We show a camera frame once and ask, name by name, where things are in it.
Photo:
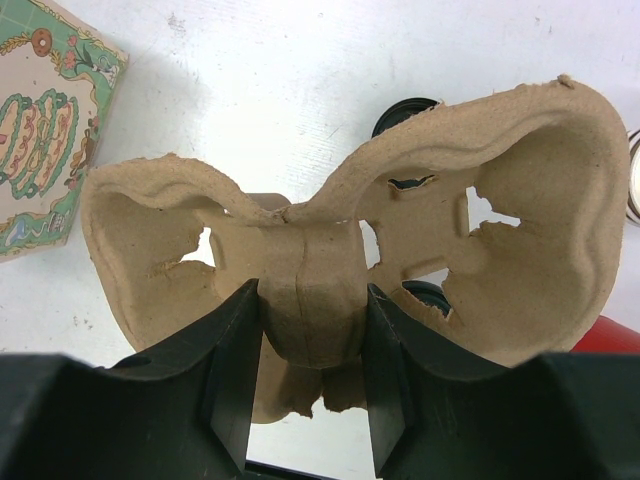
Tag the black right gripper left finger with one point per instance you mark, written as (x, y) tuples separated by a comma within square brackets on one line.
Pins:
[(180, 409)]

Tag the red cylindrical straw holder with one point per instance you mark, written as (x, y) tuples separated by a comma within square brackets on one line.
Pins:
[(608, 336)]

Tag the stack of brown paper cups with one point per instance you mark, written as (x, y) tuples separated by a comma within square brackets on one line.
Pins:
[(633, 189)]

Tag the brown paper coffee cup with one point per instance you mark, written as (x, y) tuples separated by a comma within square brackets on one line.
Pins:
[(429, 294)]

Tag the single brown pulp cup carrier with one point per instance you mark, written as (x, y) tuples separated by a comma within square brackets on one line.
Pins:
[(514, 204)]

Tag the green paper takeout bag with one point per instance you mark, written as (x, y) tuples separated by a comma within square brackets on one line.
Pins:
[(58, 80)]

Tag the black plastic cup lid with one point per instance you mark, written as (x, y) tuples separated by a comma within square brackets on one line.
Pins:
[(401, 111)]

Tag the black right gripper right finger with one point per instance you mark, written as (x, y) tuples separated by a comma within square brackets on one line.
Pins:
[(438, 411)]

